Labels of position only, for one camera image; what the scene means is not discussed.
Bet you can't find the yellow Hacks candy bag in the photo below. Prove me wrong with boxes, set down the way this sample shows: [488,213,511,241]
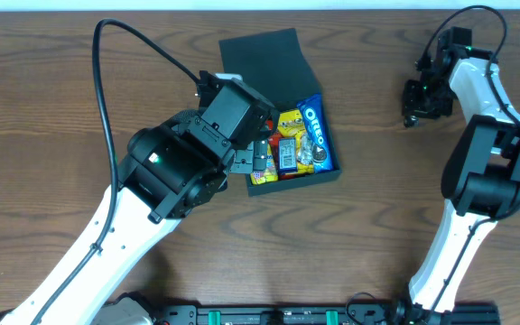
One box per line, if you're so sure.
[277,109,314,176]

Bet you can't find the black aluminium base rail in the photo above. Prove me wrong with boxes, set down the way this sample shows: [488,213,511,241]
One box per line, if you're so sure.
[153,292,502,325]

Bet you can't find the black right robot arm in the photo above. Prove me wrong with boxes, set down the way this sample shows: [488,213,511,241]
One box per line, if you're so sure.
[386,27,520,324]

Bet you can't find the blue Eclipse mints tin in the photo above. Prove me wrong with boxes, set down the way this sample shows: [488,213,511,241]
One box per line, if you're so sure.
[278,137,297,173]

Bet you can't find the blue Oreo cookie pack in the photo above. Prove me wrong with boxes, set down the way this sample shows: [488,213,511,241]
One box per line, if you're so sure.
[297,94,334,173]

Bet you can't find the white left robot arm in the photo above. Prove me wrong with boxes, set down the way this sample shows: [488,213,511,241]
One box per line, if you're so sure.
[0,71,279,324]

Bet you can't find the dark green box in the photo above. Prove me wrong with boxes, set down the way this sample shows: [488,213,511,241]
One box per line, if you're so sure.
[218,28,342,197]

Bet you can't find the yellow Mentos gum bottle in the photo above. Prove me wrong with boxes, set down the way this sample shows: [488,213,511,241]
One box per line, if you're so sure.
[250,153,278,185]

